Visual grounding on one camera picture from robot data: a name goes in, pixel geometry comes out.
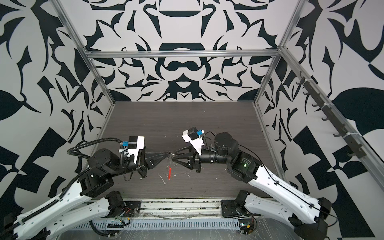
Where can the white slotted cable duct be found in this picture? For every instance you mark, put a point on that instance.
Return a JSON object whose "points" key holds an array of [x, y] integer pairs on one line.
{"points": [[187, 224]]}

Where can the large metal keyring red handle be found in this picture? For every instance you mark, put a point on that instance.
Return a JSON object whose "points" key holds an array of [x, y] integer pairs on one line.
{"points": [[169, 165]]}

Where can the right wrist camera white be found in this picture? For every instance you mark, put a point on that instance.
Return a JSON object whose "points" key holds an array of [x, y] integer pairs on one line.
{"points": [[195, 137]]}

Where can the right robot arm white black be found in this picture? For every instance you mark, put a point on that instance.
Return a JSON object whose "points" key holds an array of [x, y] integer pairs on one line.
{"points": [[304, 214]]}

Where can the aluminium front rail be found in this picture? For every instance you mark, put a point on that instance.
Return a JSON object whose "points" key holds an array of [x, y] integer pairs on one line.
{"points": [[169, 209]]}

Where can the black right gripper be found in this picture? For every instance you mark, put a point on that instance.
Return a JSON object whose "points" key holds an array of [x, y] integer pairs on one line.
{"points": [[196, 161]]}

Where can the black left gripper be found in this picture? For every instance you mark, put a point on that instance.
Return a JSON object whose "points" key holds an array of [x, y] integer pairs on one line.
{"points": [[146, 159]]}

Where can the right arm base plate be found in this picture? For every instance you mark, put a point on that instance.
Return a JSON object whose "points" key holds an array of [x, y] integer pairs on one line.
{"points": [[231, 209]]}

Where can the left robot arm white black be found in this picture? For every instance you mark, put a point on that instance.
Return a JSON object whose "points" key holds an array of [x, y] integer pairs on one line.
{"points": [[71, 207]]}

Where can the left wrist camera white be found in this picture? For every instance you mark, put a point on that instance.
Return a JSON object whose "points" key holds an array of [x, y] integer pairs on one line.
{"points": [[131, 148]]}

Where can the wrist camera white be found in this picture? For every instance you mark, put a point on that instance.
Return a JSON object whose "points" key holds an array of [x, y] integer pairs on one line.
{"points": [[195, 137], [131, 148]]}

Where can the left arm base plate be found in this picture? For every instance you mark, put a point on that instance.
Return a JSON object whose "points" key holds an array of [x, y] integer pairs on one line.
{"points": [[131, 209]]}

